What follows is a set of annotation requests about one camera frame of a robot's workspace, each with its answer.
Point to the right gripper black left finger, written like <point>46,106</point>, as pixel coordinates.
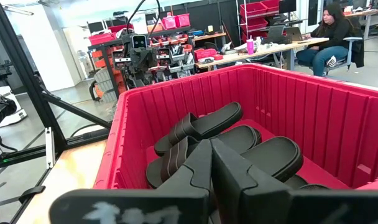
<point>182,193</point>

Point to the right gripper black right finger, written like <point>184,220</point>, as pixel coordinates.
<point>238,193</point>

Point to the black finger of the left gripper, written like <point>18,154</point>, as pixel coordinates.
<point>136,60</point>
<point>150,60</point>

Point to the black rubber slide sandal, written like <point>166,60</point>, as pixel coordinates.
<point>238,138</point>
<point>294,182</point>
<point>276,155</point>
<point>214,121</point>

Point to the red plastic bin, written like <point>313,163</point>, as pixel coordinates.
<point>301,109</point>

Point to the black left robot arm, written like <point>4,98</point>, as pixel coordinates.
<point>136,81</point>

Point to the red storage bin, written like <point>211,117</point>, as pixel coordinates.
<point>254,23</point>
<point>101,39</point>
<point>270,4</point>
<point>253,8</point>

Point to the pink storage bin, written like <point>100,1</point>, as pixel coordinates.
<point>183,20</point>
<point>169,22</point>

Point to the black storage rack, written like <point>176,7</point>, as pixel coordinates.
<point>109,65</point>

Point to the black monitor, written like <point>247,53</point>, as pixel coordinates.
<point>95,26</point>
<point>287,6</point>

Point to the red box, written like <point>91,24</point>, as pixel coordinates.
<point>205,53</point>

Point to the pink tumbler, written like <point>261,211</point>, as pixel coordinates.
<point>250,46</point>

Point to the wooden top desk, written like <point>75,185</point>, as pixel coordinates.
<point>270,49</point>
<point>363,13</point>

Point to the white machine base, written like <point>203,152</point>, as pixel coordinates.
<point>16,115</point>

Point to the grey laptop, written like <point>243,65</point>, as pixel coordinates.
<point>294,33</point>
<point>275,32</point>

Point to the black table clamp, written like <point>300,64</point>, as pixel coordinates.
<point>32,193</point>

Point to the person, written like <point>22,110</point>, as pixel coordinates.
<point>332,31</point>

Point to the grey office chair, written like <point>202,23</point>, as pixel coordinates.
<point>353,46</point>

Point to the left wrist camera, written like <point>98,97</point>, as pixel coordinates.
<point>139,41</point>

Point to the black aluminium rig frame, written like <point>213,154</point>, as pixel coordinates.
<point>24,68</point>

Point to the silver metal bracket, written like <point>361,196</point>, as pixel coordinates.
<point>50,146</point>

